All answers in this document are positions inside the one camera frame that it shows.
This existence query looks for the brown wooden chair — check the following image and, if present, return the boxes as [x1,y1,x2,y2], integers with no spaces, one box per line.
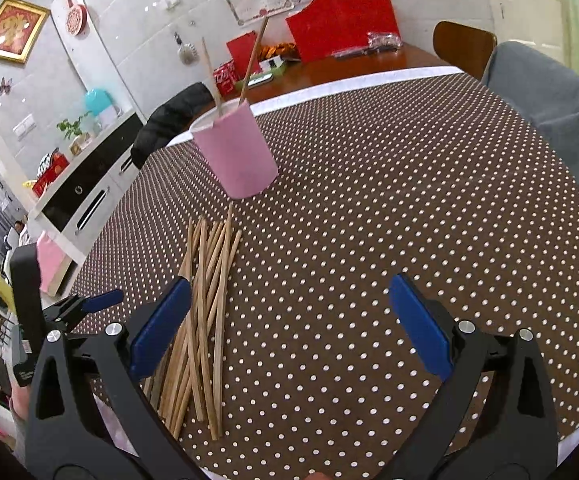
[433,21,497,81]

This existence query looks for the round red wall ornament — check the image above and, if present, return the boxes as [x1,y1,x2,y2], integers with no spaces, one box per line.
[64,4,88,37]

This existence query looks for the grey cloth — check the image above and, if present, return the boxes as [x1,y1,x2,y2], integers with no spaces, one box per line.
[482,41,579,231]

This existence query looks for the pink box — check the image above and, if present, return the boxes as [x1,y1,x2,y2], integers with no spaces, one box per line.
[36,232,70,297]

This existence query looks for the red patterned box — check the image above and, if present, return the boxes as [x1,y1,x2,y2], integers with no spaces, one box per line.
[32,152,70,197]

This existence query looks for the red envelope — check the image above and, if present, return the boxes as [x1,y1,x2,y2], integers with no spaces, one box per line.
[226,31,265,76]

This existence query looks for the silver hanging ornament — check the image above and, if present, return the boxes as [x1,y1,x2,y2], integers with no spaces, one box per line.
[174,32,198,66]

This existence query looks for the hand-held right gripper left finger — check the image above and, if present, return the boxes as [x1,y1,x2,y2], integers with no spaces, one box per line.
[24,277,205,480]

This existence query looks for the white cabinet with black drawers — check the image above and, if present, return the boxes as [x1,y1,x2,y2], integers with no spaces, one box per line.
[32,107,145,271]

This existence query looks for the white wall switch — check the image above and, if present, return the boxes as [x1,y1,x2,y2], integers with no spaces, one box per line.
[14,114,36,141]

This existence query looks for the red and white carton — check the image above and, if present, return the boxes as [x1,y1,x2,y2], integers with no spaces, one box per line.
[212,60,238,96]

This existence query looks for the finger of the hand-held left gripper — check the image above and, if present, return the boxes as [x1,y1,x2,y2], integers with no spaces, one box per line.
[44,288,125,335]

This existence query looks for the pink cup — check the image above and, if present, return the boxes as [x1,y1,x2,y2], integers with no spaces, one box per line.
[190,99,279,200]

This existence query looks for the brown polka dot tablecloth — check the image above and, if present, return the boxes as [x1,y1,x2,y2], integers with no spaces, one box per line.
[67,72,579,480]

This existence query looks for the pile of wooden chopsticks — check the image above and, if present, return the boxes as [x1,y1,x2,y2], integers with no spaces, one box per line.
[142,203,243,441]

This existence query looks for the gold framed picture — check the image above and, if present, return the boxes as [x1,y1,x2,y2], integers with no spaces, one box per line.
[0,0,51,65]

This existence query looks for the brown wooden desk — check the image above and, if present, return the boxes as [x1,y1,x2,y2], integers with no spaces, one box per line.
[220,42,450,106]

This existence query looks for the small potted plant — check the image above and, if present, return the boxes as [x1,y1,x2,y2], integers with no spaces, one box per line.
[57,115,93,153]

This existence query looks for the black jacket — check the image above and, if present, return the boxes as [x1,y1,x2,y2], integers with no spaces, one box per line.
[131,82,215,170]

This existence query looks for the wooden chopstick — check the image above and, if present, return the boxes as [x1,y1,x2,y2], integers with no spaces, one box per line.
[238,16,270,107]
[201,36,222,117]

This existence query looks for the red paper bag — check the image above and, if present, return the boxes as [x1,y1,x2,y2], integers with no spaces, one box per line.
[286,0,401,62]

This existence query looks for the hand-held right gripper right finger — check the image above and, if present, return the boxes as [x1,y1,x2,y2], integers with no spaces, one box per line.
[388,272,560,480]

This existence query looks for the clear plastic bag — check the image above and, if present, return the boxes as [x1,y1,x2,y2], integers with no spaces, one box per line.
[367,31,401,52]

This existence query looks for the teal round appliance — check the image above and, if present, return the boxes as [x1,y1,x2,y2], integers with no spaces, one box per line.
[84,88,115,116]

